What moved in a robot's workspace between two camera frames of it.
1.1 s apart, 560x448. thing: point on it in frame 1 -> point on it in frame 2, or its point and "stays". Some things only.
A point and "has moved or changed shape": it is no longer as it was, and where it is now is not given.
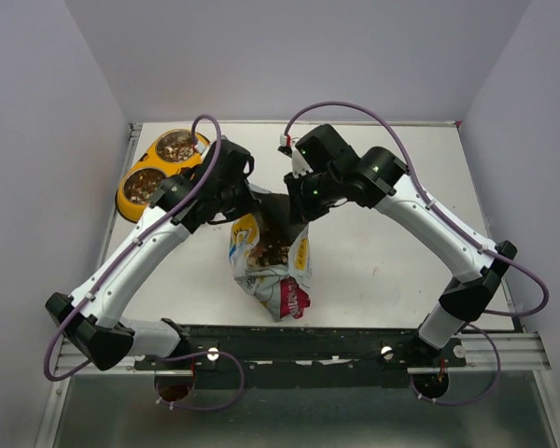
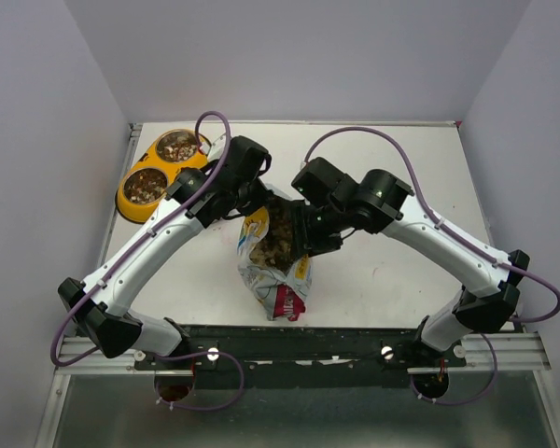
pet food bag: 270,246 has moved or changed shape
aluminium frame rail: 480,352 stays
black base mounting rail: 306,357 stays
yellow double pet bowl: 171,151 stays
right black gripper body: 313,194 -> 320,228
